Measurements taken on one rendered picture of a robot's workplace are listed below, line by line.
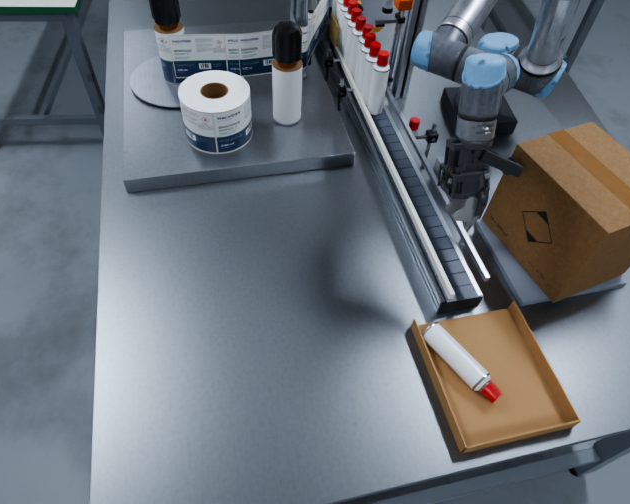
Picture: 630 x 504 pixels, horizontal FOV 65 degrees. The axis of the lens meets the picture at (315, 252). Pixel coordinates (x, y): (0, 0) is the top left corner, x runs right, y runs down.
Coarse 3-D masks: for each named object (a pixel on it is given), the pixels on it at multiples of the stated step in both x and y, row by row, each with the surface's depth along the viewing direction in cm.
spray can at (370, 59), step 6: (372, 42) 149; (378, 42) 149; (372, 48) 148; (378, 48) 148; (372, 54) 150; (366, 60) 152; (372, 60) 151; (366, 66) 153; (372, 66) 152; (366, 72) 154; (366, 78) 156; (366, 84) 157; (366, 90) 159; (366, 96) 160; (366, 102) 162
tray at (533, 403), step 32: (448, 320) 120; (480, 320) 121; (512, 320) 121; (480, 352) 116; (512, 352) 116; (448, 384) 110; (512, 384) 111; (544, 384) 111; (448, 416) 105; (480, 416) 106; (512, 416) 107; (544, 416) 107; (576, 416) 104; (480, 448) 101
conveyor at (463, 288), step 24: (384, 120) 159; (384, 144) 152; (408, 168) 146; (408, 192) 140; (408, 216) 134; (432, 216) 135; (432, 240) 130; (432, 264) 125; (456, 264) 125; (456, 288) 121
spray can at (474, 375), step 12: (432, 324) 113; (432, 336) 112; (444, 336) 112; (432, 348) 114; (444, 348) 111; (456, 348) 110; (444, 360) 112; (456, 360) 109; (468, 360) 108; (456, 372) 110; (468, 372) 107; (480, 372) 107; (468, 384) 108; (480, 384) 106; (492, 384) 106; (492, 396) 105
